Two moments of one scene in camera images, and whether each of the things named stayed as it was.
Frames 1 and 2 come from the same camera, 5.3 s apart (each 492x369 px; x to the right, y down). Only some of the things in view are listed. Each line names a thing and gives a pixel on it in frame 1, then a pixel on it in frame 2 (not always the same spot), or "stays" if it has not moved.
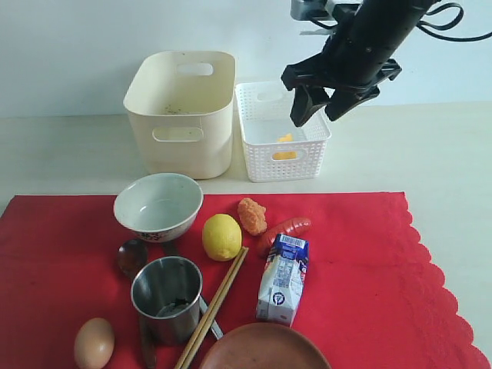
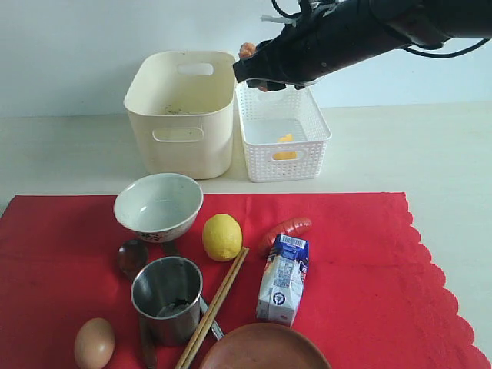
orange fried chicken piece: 252,215 -> 247,49
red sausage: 286,227 stays
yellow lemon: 222,237 stays
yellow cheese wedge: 284,155 stays
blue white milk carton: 284,279 stays
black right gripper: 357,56 -> 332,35
